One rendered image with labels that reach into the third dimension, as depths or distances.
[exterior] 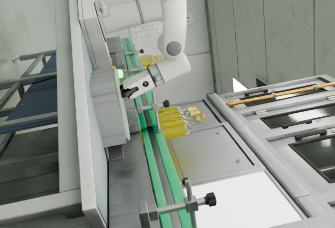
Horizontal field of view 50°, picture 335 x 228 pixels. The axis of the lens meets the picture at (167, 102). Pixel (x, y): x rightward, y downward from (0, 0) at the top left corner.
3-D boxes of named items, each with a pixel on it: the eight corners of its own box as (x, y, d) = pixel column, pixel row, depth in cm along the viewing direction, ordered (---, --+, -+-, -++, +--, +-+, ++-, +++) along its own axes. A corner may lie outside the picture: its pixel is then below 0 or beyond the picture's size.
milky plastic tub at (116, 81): (104, 148, 119) (130, 143, 120) (89, 84, 111) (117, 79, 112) (105, 127, 135) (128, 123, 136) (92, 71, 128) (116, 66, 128)
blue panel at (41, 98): (9, 171, 147) (113, 150, 151) (-4, 132, 140) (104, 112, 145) (59, 74, 295) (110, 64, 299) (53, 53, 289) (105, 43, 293)
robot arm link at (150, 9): (139, 10, 133) (180, -1, 134) (132, -9, 141) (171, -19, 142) (143, 31, 140) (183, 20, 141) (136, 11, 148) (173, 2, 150)
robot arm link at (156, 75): (166, 87, 118) (158, 90, 118) (162, 80, 126) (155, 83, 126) (157, 66, 115) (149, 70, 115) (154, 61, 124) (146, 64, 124)
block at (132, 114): (123, 135, 139) (141, 132, 139) (118, 113, 136) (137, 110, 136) (123, 131, 142) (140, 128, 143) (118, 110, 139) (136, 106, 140)
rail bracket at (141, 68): (127, 75, 192) (152, 70, 194) (124, 61, 190) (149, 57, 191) (127, 73, 196) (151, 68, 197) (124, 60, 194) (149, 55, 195)
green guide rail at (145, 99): (137, 112, 141) (157, 108, 142) (137, 110, 141) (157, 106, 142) (121, 39, 305) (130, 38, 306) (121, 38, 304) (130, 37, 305)
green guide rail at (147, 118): (140, 129, 144) (160, 125, 145) (140, 126, 144) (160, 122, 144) (123, 48, 307) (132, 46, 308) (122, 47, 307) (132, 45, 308)
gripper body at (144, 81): (161, 89, 118) (130, 104, 118) (157, 81, 128) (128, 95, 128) (151, 69, 115) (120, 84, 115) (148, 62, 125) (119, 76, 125)
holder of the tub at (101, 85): (106, 162, 121) (129, 157, 122) (88, 85, 111) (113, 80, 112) (106, 140, 137) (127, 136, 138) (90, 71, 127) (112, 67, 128)
